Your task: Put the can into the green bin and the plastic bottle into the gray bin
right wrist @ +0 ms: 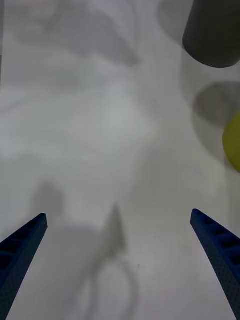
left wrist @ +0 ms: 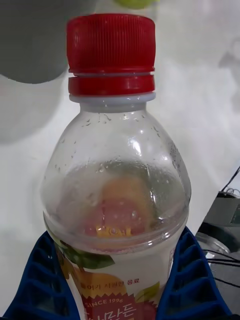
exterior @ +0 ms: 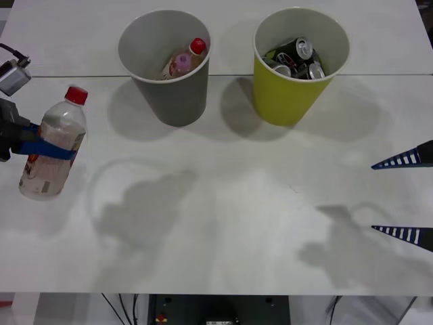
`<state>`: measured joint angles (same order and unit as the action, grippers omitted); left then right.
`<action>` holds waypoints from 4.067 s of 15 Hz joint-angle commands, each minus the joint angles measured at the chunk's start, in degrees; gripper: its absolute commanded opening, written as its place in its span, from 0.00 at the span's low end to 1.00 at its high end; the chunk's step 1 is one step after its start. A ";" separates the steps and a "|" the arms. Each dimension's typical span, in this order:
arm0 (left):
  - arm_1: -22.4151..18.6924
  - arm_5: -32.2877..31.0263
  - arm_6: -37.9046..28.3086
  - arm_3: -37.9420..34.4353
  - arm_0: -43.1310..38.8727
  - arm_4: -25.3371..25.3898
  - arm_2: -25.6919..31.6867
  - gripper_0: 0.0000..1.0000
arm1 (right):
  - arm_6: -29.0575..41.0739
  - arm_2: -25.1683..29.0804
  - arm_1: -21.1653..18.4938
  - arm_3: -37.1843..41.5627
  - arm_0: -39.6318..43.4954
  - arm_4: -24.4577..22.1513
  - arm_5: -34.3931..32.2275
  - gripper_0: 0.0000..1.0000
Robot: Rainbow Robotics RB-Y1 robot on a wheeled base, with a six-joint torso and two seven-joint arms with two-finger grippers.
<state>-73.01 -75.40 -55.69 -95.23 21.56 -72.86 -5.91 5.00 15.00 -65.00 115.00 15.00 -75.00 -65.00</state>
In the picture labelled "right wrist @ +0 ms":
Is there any grey plastic waste bin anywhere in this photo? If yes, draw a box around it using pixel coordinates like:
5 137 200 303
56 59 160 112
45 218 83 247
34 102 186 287
182 0 240 69

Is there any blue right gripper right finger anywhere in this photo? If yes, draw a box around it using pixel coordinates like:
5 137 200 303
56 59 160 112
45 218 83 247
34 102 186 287
190 208 240 320

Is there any yellow-green plastic waste bin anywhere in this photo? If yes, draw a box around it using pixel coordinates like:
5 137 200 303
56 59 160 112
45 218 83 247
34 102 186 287
222 109 240 173

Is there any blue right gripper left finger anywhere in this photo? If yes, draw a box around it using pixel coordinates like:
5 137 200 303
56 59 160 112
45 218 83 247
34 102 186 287
0 212 48 320

